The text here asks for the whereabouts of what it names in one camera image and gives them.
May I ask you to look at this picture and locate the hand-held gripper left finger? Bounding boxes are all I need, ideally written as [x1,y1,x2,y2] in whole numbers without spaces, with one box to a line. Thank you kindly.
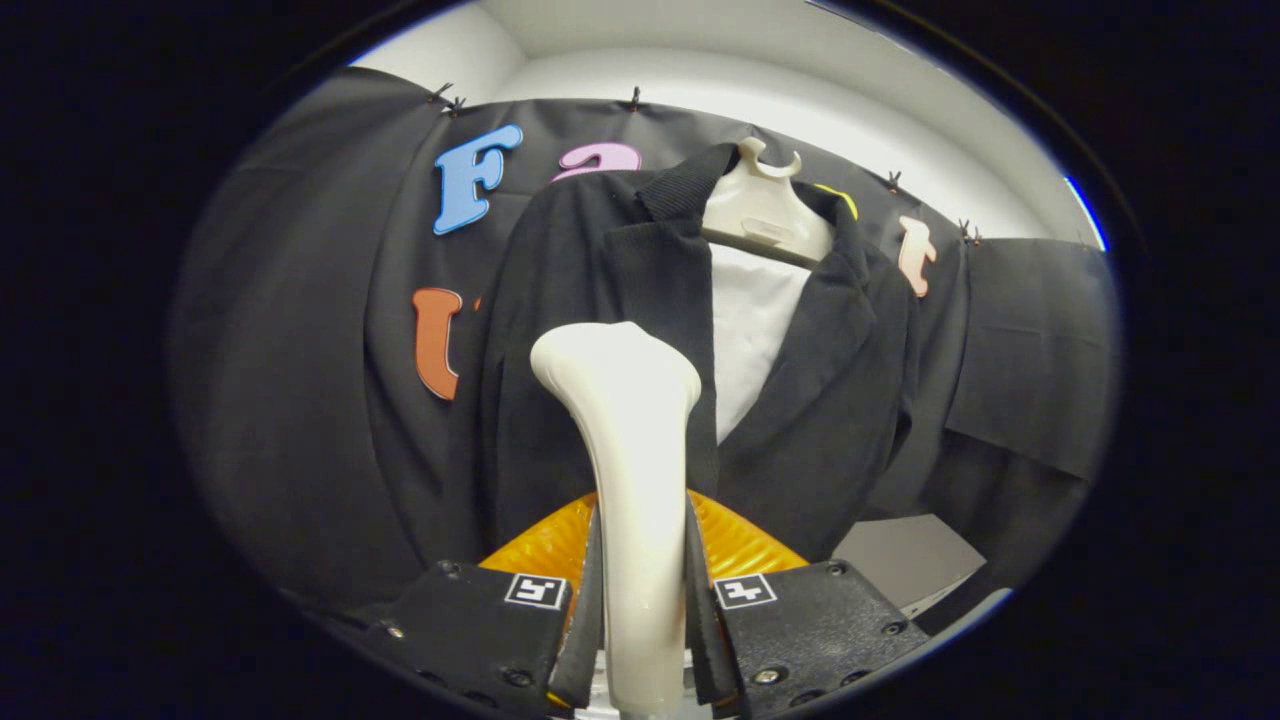
[362,490,605,719]

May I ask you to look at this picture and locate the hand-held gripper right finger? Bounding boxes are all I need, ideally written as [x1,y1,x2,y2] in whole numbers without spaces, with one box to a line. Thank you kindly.
[685,488,931,719]

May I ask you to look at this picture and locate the white garment steamer head hose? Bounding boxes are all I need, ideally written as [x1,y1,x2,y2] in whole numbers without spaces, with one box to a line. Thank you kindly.
[530,321,703,716]

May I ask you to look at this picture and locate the black suit jacket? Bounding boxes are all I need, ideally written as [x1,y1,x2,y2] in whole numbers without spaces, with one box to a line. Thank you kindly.
[478,143,966,566]

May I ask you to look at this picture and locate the grey cabinet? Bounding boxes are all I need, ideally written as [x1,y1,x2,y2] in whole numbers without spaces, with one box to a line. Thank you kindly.
[830,513,989,611]

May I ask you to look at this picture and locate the black backdrop cloth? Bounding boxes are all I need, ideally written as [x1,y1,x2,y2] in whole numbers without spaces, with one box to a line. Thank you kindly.
[170,65,1121,611]

